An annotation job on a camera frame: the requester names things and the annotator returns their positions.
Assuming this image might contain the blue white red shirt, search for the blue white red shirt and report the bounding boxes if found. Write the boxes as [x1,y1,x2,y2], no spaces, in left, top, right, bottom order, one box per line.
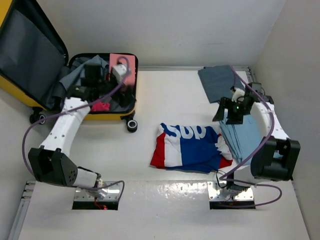
[150,123,233,174]

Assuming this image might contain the yellow suitcase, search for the yellow suitcase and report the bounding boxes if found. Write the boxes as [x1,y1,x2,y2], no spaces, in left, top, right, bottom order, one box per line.
[0,0,140,133]

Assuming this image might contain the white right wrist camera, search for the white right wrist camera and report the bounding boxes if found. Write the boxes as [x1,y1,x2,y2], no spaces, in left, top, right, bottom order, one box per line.
[230,86,245,102]

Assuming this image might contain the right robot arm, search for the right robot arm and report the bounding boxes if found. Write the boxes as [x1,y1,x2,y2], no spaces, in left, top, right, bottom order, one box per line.
[213,95,301,192]

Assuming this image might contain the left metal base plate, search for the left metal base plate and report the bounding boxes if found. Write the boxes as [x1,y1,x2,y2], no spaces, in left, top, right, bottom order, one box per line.
[73,181,122,202]

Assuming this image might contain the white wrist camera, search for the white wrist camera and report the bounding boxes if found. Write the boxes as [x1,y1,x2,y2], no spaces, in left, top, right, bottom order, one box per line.
[230,86,245,102]
[111,63,131,82]

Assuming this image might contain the pink towel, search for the pink towel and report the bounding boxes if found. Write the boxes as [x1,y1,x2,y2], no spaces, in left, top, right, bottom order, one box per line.
[91,101,111,112]

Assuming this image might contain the dark grey garment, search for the dark grey garment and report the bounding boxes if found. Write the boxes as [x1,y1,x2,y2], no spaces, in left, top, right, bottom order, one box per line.
[198,65,245,104]

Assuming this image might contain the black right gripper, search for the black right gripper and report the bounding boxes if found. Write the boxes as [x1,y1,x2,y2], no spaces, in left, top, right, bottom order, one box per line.
[213,97,249,126]

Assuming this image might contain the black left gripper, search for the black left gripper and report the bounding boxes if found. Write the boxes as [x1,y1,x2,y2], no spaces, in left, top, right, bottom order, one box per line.
[94,71,135,107]

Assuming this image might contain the grey blue garment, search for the grey blue garment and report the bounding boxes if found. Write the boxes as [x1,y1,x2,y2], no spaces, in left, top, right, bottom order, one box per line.
[43,53,110,110]

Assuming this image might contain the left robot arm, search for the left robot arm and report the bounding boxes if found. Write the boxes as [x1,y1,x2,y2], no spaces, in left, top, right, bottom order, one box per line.
[24,62,132,192]

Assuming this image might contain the light blue garment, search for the light blue garment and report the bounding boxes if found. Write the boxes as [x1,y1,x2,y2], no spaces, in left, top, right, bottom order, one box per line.
[219,112,262,163]

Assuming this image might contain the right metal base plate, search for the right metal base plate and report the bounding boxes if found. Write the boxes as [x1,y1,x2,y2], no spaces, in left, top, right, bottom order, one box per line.
[207,180,254,203]

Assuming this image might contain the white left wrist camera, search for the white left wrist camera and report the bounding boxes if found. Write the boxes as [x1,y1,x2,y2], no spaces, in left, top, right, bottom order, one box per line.
[111,63,131,82]

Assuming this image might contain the metal base plate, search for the metal base plate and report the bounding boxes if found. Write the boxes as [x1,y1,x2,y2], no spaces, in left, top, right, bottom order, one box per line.
[207,180,254,203]
[73,181,122,202]

